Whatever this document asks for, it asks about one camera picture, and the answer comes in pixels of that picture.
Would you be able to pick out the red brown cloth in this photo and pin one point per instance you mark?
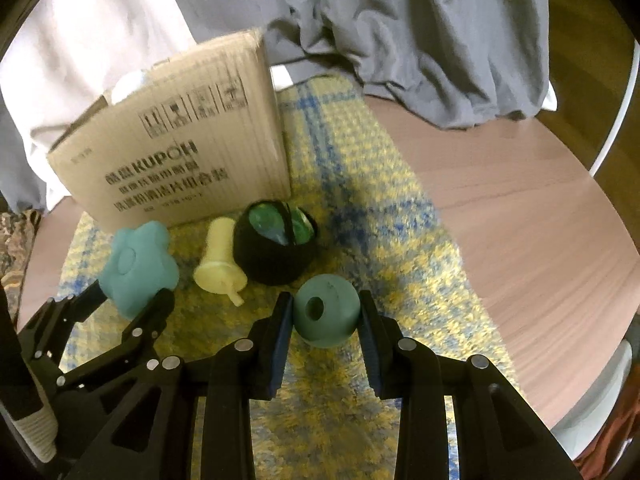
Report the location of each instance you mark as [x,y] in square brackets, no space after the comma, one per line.
[602,453]

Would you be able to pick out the patterned brown cushion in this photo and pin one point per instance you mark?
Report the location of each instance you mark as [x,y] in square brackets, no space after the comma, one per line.
[18,233]

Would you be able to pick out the grey bed sheet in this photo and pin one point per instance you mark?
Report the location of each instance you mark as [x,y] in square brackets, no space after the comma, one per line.
[454,63]

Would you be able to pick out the teal ball with hole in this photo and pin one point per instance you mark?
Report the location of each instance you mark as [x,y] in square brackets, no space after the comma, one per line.
[326,310]

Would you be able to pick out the brown cardboard box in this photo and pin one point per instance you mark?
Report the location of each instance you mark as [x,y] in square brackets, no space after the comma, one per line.
[200,138]

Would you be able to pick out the pale yellow toy bottle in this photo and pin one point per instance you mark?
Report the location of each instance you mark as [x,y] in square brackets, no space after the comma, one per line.
[218,273]

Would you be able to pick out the white pinkish bed sheet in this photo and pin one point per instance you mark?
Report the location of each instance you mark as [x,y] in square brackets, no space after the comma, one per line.
[68,51]

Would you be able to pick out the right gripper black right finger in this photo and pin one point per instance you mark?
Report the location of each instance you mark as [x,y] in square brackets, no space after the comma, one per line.
[499,435]

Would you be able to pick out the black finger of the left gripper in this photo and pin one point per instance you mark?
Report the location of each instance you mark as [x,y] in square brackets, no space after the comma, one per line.
[137,342]
[48,331]

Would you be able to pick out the yellow blue woven mat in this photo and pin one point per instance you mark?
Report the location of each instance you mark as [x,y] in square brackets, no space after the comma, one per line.
[379,231]

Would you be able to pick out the black and green ball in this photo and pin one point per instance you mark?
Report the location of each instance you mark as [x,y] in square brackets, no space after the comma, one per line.
[274,242]

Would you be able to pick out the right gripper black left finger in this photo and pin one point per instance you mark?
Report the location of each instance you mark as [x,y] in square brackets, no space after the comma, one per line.
[177,408]

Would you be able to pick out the teal flower-shaped toy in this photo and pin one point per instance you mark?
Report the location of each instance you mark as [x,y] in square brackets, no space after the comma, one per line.
[138,268]

